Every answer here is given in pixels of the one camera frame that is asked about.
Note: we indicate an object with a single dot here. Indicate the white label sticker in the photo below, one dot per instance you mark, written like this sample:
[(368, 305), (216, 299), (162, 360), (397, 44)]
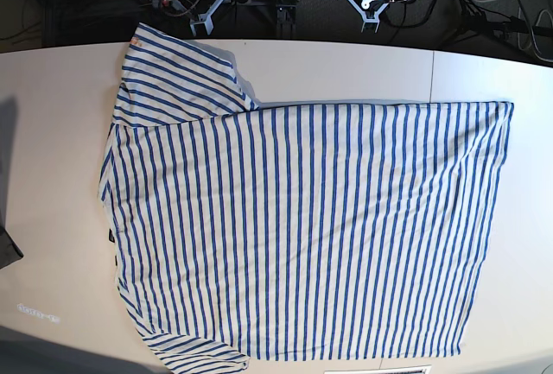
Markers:
[(38, 314)]

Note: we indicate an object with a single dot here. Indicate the black table clamp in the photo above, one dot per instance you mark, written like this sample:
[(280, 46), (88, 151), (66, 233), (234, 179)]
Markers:
[(285, 21)]

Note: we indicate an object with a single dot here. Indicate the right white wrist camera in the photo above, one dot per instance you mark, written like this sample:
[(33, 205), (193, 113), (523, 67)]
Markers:
[(205, 20)]

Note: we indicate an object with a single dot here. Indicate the blue white striped T-shirt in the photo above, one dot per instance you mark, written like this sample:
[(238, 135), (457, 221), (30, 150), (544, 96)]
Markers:
[(292, 233)]

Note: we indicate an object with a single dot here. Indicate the dark cloth at left edge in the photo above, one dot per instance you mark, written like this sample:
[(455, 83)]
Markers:
[(9, 251)]

